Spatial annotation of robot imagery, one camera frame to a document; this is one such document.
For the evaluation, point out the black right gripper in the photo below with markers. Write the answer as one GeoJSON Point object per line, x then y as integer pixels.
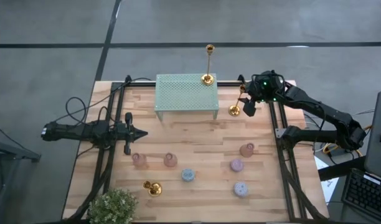
{"type": "Point", "coordinates": [266, 85]}

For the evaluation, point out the blue-green floral candle tin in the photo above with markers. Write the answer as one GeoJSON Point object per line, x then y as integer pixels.
{"type": "Point", "coordinates": [188, 175]}

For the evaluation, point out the grey laptop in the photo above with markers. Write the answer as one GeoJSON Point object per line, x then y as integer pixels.
{"type": "Point", "coordinates": [378, 140]}

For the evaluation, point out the green perforated metal shelf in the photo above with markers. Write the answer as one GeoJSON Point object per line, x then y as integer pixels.
{"type": "Point", "coordinates": [178, 93]}

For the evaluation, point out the black power adapter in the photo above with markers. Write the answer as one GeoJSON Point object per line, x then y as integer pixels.
{"type": "Point", "coordinates": [340, 151]}

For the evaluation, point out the green potted plant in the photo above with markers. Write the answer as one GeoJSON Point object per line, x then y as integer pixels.
{"type": "Point", "coordinates": [112, 207]}

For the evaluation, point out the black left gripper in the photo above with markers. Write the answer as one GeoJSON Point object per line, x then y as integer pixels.
{"type": "Point", "coordinates": [128, 133]}

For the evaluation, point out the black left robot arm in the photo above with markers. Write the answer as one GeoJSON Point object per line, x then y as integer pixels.
{"type": "Point", "coordinates": [72, 132]}

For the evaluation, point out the black keyboard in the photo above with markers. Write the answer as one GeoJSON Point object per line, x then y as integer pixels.
{"type": "Point", "coordinates": [365, 193]}

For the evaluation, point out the short gold candlestick holder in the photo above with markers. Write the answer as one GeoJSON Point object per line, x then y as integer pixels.
{"type": "Point", "coordinates": [155, 189]}

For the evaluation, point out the black desk beam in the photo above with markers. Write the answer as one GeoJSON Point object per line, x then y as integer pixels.
{"type": "Point", "coordinates": [340, 169]}

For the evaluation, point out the pink ribbed glass candle holder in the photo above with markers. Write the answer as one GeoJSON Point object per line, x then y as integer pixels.
{"type": "Point", "coordinates": [139, 159]}
{"type": "Point", "coordinates": [246, 150]}
{"type": "Point", "coordinates": [170, 160]}

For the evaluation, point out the pink patterned candle tin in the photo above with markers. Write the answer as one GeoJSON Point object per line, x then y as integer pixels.
{"type": "Point", "coordinates": [237, 165]}

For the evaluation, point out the tall gold candlestick holder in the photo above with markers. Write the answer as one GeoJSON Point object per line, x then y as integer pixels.
{"type": "Point", "coordinates": [234, 110]}
{"type": "Point", "coordinates": [207, 79]}

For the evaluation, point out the black side stand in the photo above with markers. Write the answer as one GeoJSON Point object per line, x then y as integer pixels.
{"type": "Point", "coordinates": [19, 153]}

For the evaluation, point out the white paper sheet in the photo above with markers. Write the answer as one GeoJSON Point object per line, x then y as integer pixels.
{"type": "Point", "coordinates": [329, 186]}

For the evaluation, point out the black aluminium table frame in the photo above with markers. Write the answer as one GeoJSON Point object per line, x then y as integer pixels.
{"type": "Point", "coordinates": [228, 83]}

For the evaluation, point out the purple white patterned candle tin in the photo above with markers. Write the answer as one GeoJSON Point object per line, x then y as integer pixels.
{"type": "Point", "coordinates": [241, 189]}

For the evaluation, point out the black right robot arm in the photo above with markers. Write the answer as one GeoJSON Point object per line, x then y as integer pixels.
{"type": "Point", "coordinates": [315, 107]}

